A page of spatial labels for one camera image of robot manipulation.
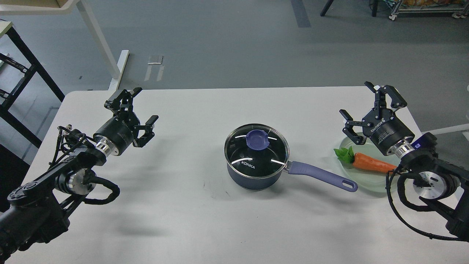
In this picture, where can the black metal rack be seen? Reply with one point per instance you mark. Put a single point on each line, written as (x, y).
(28, 73)

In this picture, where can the wheeled metal cart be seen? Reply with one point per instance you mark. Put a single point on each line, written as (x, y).
(457, 8)

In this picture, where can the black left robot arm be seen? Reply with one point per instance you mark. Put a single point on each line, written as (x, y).
(39, 210)

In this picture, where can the orange toy carrot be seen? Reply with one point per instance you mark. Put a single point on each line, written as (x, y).
(362, 161)

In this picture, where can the green glass plate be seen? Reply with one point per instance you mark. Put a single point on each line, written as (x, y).
(370, 181)

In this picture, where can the black chair leg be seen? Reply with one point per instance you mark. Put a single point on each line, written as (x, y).
(326, 7)

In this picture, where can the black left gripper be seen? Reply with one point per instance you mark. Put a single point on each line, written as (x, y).
(123, 130)

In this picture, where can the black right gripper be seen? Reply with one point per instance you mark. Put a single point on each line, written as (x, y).
(385, 133)

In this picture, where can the blue saucepan with handle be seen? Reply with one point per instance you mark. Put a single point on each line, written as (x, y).
(293, 168)

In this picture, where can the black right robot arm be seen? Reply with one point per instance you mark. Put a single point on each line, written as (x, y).
(424, 182)

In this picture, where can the white desk frame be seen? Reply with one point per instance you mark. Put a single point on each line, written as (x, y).
(57, 7)

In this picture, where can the glass pot lid blue knob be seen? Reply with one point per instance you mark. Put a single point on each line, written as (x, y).
(256, 151)

